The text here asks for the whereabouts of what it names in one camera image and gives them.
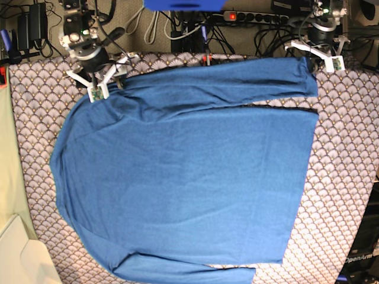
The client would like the white plastic bin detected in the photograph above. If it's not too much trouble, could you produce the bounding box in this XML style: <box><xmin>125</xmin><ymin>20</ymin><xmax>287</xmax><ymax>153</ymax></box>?
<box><xmin>1</xmin><ymin>214</ymin><xmax>62</xmax><ymax>284</ymax></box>

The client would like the blue handled clamp left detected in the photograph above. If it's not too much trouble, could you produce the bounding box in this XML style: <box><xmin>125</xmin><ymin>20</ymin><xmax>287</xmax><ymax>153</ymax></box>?
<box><xmin>1</xmin><ymin>29</ymin><xmax>22</xmax><ymax>66</ymax></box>

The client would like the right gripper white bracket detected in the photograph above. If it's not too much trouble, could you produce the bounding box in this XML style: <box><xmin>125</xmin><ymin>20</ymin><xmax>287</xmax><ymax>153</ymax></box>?
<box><xmin>66</xmin><ymin>47</ymin><xmax>139</xmax><ymax>102</ymax></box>

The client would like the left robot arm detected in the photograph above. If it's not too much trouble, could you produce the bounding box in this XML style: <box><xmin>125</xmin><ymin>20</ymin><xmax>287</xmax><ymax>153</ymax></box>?
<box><xmin>284</xmin><ymin>1</ymin><xmax>351</xmax><ymax>73</ymax></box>

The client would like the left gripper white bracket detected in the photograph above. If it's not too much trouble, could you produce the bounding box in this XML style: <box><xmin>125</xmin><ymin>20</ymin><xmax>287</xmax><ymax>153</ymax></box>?
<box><xmin>284</xmin><ymin>20</ymin><xmax>349</xmax><ymax>73</ymax></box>

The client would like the black power supply left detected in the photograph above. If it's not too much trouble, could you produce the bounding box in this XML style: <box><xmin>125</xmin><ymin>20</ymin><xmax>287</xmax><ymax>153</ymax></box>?
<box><xmin>17</xmin><ymin>2</ymin><xmax>48</xmax><ymax>51</ymax></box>

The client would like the black OpenArm base box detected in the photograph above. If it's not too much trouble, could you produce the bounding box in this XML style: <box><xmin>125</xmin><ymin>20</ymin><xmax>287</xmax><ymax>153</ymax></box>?
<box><xmin>335</xmin><ymin>176</ymin><xmax>378</xmax><ymax>283</ymax></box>

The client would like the red black table clamp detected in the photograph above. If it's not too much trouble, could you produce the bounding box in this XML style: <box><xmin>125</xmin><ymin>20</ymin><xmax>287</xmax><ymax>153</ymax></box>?
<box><xmin>203</xmin><ymin>53</ymin><xmax>212</xmax><ymax>66</ymax></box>

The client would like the blue box top edge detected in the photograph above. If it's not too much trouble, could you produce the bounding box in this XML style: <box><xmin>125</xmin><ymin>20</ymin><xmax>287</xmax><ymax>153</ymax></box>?
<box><xmin>144</xmin><ymin>0</ymin><xmax>226</xmax><ymax>11</ymax></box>

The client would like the fan-patterned tablecloth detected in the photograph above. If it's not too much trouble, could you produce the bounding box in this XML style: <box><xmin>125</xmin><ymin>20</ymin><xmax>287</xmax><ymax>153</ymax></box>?
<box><xmin>9</xmin><ymin>57</ymin><xmax>378</xmax><ymax>283</ymax></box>

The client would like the white power strip red switch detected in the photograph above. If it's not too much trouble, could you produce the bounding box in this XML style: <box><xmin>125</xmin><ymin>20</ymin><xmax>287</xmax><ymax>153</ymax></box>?
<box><xmin>223</xmin><ymin>11</ymin><xmax>289</xmax><ymax>25</ymax></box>

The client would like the blue long-sleeve T-shirt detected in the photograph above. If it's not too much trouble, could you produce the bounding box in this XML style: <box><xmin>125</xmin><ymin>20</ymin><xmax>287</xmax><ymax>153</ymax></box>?
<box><xmin>50</xmin><ymin>57</ymin><xmax>318</xmax><ymax>283</ymax></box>

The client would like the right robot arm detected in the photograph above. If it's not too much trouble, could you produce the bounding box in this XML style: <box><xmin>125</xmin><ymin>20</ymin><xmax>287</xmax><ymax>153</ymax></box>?
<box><xmin>59</xmin><ymin>0</ymin><xmax>139</xmax><ymax>103</ymax></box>

